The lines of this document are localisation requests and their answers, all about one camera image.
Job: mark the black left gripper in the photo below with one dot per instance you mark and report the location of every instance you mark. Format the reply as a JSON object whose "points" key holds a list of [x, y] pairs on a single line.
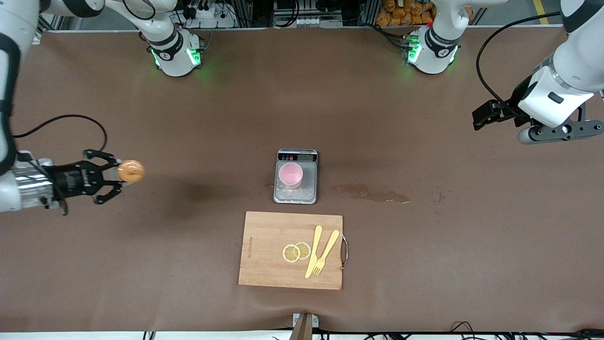
{"points": [[510, 109]]}

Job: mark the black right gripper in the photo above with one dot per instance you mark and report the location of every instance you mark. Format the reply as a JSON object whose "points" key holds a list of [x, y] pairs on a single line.
{"points": [[71, 179]]}

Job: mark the translucent sauce bottle orange cap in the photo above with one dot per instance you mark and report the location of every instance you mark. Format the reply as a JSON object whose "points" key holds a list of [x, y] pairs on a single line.
{"points": [[131, 171]]}

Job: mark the pink plastic cup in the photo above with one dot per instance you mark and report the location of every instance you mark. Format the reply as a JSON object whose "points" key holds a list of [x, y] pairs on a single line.
{"points": [[290, 174]]}

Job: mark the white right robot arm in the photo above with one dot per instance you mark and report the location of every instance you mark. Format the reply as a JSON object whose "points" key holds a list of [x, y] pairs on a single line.
{"points": [[172, 56]]}

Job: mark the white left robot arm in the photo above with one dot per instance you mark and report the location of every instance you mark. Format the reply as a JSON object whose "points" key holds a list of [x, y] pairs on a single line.
{"points": [[580, 61]]}

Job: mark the brown table mat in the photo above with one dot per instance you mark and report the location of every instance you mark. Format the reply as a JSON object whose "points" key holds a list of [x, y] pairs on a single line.
{"points": [[141, 259]]}

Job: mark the orange snack packs pile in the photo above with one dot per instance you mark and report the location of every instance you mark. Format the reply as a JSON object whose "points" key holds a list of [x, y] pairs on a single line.
{"points": [[401, 14]]}

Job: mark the silver digital kitchen scale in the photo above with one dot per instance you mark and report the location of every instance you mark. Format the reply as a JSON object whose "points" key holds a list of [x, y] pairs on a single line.
{"points": [[311, 191]]}

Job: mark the white power strip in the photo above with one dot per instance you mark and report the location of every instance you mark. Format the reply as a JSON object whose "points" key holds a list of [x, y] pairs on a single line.
{"points": [[217, 21]]}

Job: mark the yellow plastic fork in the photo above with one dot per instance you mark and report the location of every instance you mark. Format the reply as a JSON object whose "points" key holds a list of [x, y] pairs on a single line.
{"points": [[330, 243]]}

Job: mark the lemon slice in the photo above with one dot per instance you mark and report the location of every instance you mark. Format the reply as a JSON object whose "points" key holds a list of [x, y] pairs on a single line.
{"points": [[305, 249], [290, 253]]}

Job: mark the white terminal block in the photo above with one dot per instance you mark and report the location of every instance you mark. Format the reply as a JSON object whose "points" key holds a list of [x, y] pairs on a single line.
{"points": [[306, 21]]}

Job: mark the yellow plastic knife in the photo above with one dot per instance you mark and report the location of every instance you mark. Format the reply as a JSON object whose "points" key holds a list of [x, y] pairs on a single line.
{"points": [[313, 252]]}

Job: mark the metal camera stand bracket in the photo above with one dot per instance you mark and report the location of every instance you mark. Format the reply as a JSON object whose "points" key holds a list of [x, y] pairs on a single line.
{"points": [[302, 330]]}

